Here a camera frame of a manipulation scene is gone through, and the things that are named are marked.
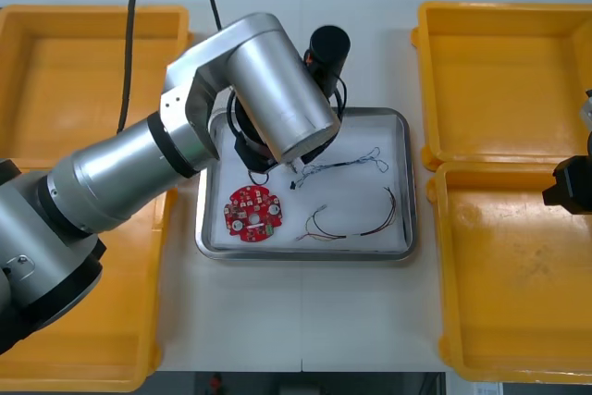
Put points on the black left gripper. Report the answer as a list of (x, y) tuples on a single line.
[(254, 154)]

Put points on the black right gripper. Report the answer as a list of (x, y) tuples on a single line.
[(571, 189)]

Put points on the silver-grey left robot arm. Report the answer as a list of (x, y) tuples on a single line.
[(259, 90)]

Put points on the silver-grey right robot arm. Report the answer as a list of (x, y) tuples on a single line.
[(587, 110)]

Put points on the round red circuit board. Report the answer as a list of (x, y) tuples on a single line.
[(252, 212)]

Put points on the white sheet liner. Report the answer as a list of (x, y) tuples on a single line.
[(351, 210)]

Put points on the steel tray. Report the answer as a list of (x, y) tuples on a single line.
[(305, 254)]

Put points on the scuffed yellow-orange plastic bin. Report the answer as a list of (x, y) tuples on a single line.
[(509, 298)]

